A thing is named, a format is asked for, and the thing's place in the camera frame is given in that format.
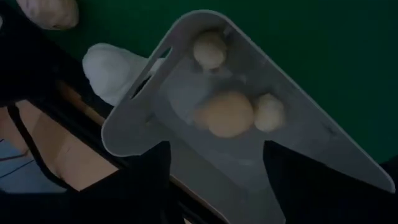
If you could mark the small white garlic bulb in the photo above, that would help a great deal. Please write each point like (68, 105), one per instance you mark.
(210, 49)
(269, 112)

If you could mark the green table mat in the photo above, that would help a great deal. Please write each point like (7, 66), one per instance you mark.
(311, 37)

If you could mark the light grey plastic basket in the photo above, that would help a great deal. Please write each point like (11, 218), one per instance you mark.
(133, 133)

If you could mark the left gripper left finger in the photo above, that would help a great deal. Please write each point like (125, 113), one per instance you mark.
(149, 193)

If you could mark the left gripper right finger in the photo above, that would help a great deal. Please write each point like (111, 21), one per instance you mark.
(311, 199)

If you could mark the large white garlic bulb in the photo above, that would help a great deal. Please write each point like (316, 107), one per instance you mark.
(107, 71)

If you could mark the large beige garlic bulb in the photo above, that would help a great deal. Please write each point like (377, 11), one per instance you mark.
(228, 114)
(49, 12)

